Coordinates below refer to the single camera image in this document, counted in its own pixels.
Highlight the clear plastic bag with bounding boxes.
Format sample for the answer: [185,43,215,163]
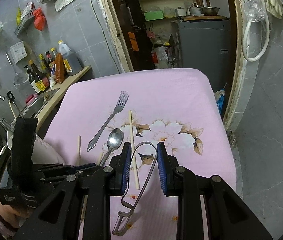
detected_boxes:
[243,0,267,23]

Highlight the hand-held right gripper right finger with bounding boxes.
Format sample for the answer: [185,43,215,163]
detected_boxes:
[156,142,273,240]

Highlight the yellow label sauce bottle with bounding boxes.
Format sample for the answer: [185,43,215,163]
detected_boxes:
[29,59,50,92]

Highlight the red seasoning packets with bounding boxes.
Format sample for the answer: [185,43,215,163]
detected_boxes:
[21,2,35,20]

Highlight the small lidded steel pot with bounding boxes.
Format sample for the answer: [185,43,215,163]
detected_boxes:
[188,3,203,15]

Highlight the dark bottle red cap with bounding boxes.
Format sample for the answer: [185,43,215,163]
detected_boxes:
[45,51,55,67]

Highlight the crumpled white plastic bag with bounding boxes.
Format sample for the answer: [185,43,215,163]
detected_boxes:
[151,46,174,69]

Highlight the metal fork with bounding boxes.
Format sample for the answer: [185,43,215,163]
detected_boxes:
[87,91,130,152]

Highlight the worn white door frame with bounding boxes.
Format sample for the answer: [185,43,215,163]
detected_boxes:
[94,0,259,130]

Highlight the white wall box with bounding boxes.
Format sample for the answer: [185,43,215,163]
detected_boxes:
[9,41,28,63]

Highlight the wooden cutting board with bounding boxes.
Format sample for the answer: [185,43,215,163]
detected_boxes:
[183,15,228,22]

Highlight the white plastic utensil holder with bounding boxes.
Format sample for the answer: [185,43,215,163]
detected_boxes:
[6,129,66,167]

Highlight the grey washing machine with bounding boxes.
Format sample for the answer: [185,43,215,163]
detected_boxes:
[173,17,232,88]

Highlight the green box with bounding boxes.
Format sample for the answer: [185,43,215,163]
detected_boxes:
[144,10,164,22]

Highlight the white enamel pot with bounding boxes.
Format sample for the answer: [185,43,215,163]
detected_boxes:
[174,6,188,17]

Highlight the plastic oil jug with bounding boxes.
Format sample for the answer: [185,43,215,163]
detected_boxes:
[58,40,82,76]

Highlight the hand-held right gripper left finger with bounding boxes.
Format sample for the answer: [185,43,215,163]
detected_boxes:
[13,142,133,240]

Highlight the metal spoon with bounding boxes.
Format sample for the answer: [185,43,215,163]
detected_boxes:
[97,128,124,167]

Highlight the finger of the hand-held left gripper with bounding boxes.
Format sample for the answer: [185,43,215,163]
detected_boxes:
[33,163,102,173]
[40,171,81,182]

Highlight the red plastic bag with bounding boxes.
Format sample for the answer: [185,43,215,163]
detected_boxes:
[33,7,46,31]

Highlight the white blue packet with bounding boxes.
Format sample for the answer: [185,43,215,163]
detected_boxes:
[50,64,57,87]

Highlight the pink floral tablecloth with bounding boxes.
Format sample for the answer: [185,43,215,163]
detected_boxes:
[43,68,238,240]

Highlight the white hose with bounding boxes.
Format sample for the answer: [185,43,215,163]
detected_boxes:
[241,17,270,62]

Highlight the brown snack packet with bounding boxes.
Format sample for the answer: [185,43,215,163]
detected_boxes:
[54,53,66,84]

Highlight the dark bottle yellow cap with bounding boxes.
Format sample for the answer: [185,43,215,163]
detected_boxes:
[39,54,51,78]

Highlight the beige kitchen counter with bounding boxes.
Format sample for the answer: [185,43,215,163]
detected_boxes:
[35,65,92,128]

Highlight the steel sink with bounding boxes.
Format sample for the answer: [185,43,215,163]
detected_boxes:
[19,87,59,120]

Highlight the white power cable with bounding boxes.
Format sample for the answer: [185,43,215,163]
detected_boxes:
[88,0,121,73]

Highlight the grey wall basket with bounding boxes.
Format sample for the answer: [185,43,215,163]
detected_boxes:
[15,11,36,36]

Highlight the steel bowl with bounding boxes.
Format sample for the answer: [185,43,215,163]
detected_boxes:
[200,6,220,16]

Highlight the brown pump bottle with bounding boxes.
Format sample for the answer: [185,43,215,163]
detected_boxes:
[24,65,41,95]

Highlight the metal peeler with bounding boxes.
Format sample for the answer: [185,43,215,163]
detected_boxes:
[113,141,157,237]

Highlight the blue white bag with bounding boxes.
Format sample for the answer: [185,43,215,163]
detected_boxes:
[214,89,225,115]

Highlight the metal mesh strainer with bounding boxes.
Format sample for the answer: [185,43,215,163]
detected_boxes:
[6,52,29,90]

